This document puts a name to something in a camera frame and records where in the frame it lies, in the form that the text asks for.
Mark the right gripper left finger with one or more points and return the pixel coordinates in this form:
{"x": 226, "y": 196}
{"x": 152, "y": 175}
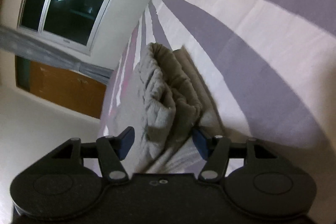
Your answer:
{"x": 112, "y": 150}

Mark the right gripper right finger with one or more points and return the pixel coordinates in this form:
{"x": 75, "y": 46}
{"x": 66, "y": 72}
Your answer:
{"x": 215, "y": 151}

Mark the grey pants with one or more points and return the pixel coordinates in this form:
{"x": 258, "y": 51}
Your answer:
{"x": 165, "y": 99}

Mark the brown wooden door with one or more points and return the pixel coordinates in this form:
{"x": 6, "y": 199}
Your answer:
{"x": 60, "y": 86}

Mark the striped pink purple bedsheet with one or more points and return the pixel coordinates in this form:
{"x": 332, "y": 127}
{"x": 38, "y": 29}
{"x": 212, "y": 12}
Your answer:
{"x": 265, "y": 69}

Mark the left grey curtain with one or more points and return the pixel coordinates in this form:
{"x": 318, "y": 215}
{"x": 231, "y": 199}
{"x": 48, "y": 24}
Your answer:
{"x": 34, "y": 50}

